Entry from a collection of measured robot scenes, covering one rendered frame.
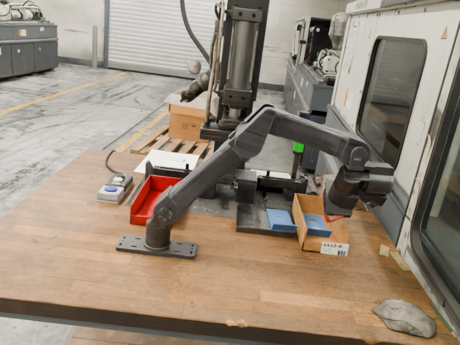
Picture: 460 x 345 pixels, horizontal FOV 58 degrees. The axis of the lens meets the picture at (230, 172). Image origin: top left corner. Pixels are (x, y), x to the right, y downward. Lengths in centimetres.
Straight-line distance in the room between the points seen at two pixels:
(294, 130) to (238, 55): 43
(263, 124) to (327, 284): 42
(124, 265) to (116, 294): 11
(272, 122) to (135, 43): 1012
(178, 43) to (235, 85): 941
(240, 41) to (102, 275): 76
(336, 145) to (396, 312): 39
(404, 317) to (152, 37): 1021
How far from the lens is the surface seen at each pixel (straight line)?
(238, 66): 130
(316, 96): 441
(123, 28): 1105
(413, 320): 102
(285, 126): 95
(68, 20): 1163
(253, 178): 140
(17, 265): 107
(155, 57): 1086
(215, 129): 133
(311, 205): 140
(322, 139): 97
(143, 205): 132
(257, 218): 127
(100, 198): 135
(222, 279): 101
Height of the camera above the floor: 147
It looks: 20 degrees down
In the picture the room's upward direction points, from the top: 7 degrees clockwise
